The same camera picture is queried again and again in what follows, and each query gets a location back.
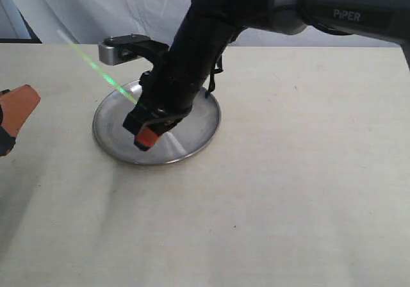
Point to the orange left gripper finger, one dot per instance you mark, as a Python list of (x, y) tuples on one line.
[(16, 106), (7, 142)]

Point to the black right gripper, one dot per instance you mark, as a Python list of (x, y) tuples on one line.
[(165, 100)]

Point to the thin green straw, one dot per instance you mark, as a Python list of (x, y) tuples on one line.
[(97, 68)]

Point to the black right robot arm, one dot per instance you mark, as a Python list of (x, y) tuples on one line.
[(195, 56)]

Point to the round steel plate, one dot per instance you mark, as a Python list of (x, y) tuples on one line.
[(188, 138)]

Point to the black framed panel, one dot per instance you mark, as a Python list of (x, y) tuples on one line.
[(14, 27)]

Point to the white backdrop cloth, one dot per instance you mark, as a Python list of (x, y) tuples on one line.
[(91, 21)]

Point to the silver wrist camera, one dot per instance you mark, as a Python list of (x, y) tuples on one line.
[(126, 48)]

